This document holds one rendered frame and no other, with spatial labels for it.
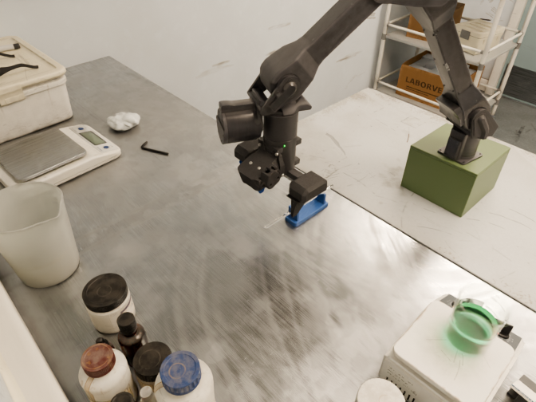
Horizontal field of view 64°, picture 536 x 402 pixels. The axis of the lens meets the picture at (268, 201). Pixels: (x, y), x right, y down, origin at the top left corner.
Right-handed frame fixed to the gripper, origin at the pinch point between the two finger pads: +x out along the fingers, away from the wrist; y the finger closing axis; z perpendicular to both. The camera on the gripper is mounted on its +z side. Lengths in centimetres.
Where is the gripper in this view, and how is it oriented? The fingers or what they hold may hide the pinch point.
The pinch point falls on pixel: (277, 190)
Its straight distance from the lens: 80.5
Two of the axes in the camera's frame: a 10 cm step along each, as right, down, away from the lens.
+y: 6.7, 4.9, -5.6
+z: -7.4, 4.2, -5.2
